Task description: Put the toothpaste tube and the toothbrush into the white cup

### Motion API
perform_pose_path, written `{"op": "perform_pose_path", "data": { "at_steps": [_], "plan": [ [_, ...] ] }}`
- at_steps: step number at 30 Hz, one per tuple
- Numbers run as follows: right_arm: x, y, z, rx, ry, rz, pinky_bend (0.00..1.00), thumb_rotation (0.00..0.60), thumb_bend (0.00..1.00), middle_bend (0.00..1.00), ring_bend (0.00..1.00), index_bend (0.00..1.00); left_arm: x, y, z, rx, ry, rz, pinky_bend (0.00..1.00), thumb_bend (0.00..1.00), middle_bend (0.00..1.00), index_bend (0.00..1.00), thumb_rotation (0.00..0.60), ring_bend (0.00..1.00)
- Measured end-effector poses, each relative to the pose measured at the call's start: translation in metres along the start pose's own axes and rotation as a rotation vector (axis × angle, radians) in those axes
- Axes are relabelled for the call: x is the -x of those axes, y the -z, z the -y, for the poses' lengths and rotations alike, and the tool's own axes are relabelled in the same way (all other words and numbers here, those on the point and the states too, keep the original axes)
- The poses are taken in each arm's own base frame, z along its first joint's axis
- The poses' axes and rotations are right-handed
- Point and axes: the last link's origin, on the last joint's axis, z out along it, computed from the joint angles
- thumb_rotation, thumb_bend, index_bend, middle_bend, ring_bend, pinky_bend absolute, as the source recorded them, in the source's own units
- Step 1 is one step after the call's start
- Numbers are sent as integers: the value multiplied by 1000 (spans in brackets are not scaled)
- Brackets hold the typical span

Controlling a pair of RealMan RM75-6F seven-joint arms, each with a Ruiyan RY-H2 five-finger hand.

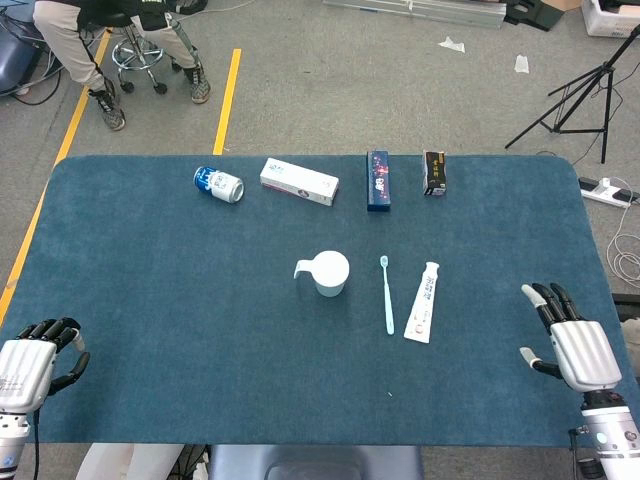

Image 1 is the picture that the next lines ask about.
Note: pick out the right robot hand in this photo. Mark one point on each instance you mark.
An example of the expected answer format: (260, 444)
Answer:
(585, 350)

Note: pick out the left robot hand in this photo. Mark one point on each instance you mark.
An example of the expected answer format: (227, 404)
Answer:
(25, 365)

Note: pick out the white toothpaste tube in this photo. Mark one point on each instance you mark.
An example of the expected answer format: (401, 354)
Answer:
(422, 305)

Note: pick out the light blue toothbrush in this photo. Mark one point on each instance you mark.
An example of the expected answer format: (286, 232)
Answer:
(387, 300)

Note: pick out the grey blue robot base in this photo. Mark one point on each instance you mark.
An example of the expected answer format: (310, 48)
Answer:
(315, 462)

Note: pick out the long white toothpaste box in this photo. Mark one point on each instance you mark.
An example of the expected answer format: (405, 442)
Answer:
(300, 181)

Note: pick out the white robot body cover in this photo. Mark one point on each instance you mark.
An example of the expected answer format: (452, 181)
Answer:
(125, 462)

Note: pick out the white power strip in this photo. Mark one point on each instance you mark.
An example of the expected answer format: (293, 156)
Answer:
(602, 190)

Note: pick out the blue felt table mat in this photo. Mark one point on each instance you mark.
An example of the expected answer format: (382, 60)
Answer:
(200, 310)

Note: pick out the small black box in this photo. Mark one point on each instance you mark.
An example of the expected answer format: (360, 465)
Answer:
(435, 172)

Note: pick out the long yellow floor tape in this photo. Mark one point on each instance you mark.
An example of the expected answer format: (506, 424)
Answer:
(75, 125)

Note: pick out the blue white drink can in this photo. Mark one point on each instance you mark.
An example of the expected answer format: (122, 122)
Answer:
(220, 184)

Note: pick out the dark blue long box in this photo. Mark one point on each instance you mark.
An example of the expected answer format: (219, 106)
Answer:
(379, 180)

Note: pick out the black tripod stand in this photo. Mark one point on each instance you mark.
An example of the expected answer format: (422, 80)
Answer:
(606, 70)

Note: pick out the flat white paper scrap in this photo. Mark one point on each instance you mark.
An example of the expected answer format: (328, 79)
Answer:
(522, 64)

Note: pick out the blue padded chair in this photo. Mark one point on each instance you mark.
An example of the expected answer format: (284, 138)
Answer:
(15, 55)

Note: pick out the chrome wheeled stool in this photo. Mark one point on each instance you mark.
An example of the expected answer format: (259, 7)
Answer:
(137, 55)

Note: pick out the white storage bin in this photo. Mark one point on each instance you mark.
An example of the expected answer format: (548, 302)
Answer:
(610, 20)

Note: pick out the seated person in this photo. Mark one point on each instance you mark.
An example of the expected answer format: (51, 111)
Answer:
(65, 35)

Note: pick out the crumpled white paper scrap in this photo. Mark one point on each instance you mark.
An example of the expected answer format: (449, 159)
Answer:
(452, 45)

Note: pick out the short yellow floor tape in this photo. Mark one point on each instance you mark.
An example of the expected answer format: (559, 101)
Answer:
(227, 100)

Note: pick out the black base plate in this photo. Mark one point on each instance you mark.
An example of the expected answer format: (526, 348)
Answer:
(532, 12)

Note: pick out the aluminium rail stack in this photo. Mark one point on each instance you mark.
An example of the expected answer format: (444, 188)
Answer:
(415, 9)

